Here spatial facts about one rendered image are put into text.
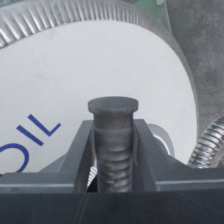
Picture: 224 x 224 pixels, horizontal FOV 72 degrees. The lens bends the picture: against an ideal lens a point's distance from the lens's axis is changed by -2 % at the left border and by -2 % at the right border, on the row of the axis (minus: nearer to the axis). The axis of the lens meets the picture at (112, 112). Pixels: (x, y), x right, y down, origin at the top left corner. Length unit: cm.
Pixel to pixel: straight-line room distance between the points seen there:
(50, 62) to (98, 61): 10
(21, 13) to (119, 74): 22
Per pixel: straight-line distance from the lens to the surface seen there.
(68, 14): 32
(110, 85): 36
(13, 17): 28
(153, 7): 98
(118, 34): 39
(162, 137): 60
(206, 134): 18
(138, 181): 87
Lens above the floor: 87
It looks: 29 degrees down
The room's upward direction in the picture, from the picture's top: 135 degrees counter-clockwise
